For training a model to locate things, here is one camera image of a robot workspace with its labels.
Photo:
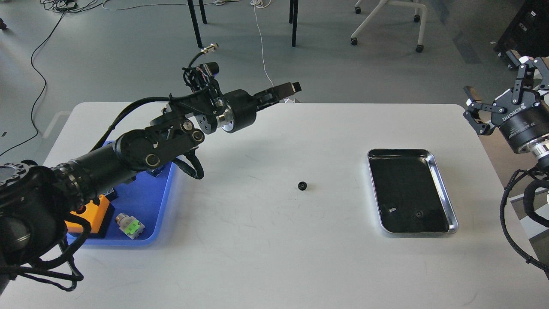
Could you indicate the white chair base with casters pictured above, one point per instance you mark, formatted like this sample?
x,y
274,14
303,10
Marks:
x,y
378,23

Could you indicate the black table leg left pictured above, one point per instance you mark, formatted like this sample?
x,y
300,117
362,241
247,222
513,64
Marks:
x,y
194,19

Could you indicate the black cabinet top right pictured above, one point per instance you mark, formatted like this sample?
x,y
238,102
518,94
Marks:
x,y
527,33

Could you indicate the black table leg right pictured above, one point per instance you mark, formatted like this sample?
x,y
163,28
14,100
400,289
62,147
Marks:
x,y
293,20

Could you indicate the blue plastic tray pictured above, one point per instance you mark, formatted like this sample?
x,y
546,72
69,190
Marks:
x,y
146,200

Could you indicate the red mushroom push button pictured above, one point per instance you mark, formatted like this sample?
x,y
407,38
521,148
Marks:
x,y
111,194

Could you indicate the white robot base right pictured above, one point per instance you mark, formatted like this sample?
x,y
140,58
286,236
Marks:
x,y
534,222

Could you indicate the silver switch with green block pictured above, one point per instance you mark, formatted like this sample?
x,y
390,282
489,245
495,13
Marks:
x,y
129,225

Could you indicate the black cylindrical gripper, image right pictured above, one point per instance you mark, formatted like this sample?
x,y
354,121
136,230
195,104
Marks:
x,y
521,114

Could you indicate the green push button switch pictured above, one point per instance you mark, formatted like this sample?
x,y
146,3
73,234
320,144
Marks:
x,y
156,172

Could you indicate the black table leg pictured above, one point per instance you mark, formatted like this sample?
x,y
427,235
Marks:
x,y
194,19
293,20

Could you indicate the small black gear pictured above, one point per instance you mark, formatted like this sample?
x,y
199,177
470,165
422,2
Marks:
x,y
417,215
302,185

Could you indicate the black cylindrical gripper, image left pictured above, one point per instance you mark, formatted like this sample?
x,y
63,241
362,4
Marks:
x,y
240,108

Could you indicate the silver metal tray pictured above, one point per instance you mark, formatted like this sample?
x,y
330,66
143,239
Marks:
x,y
406,180

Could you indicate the orange and black button box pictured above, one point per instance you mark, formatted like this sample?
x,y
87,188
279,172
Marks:
x,y
98,215

